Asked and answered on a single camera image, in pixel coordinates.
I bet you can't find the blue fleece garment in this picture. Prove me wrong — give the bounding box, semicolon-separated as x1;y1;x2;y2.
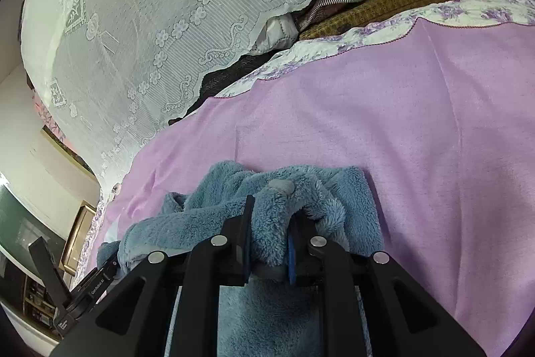
97;161;384;356

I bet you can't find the pink patterned cloth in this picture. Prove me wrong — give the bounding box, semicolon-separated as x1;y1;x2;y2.
28;84;94;175

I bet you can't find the purple bed sheet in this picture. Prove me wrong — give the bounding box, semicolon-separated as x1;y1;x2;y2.
97;20;534;356

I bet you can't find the white lace cover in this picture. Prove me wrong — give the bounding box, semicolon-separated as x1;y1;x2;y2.
21;0;312;188

